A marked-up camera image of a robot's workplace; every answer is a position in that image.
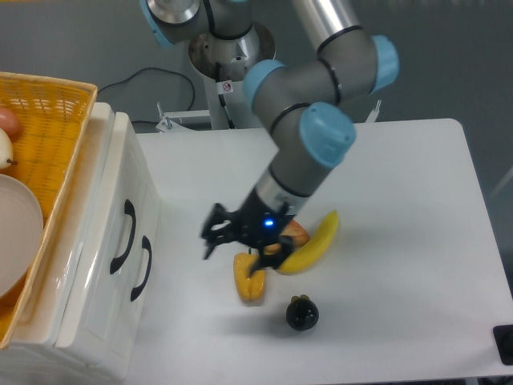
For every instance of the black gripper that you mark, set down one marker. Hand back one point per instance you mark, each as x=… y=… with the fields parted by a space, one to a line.
x=256 y=224

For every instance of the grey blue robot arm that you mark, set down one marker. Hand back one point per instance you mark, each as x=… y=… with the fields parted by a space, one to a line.
x=299 y=108

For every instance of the white drawer cabinet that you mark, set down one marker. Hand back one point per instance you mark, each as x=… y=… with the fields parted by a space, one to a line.
x=32 y=356

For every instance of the yellow bell pepper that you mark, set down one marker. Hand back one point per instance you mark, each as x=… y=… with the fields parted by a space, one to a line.
x=250 y=288

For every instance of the brown pastry bread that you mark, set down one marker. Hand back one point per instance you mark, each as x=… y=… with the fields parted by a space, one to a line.
x=294 y=230

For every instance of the yellow banana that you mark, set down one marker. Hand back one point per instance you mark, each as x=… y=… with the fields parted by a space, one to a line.
x=310 y=253

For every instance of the dark purple mangosteen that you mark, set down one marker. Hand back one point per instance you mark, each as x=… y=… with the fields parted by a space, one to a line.
x=302 y=313

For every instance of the beige plate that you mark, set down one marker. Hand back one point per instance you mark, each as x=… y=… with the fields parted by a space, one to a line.
x=21 y=231

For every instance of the orange woven basket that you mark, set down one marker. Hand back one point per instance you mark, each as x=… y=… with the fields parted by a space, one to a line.
x=54 y=114

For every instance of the white pear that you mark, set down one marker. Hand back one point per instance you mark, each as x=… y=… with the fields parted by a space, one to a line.
x=6 y=151

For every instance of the red apple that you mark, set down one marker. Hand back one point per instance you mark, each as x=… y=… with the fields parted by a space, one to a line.
x=10 y=123

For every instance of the black object at table edge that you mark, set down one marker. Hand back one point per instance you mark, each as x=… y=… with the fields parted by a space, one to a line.
x=503 y=335

